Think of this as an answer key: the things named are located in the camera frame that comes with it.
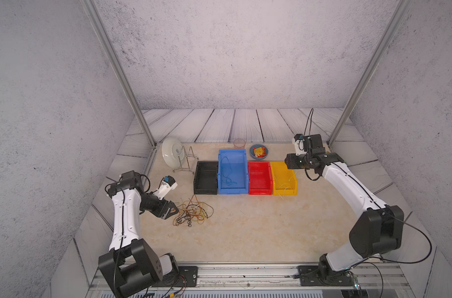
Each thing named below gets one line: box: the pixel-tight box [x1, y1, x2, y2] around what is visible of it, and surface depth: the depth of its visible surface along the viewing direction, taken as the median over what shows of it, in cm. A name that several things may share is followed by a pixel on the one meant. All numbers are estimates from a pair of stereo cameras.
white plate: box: [161, 137, 185, 169], surface depth 99 cm
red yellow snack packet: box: [253, 146, 268, 158], surface depth 114 cm
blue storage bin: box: [217, 149, 249, 195], surface depth 106 cm
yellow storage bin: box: [270, 161, 298, 196], surface depth 98 cm
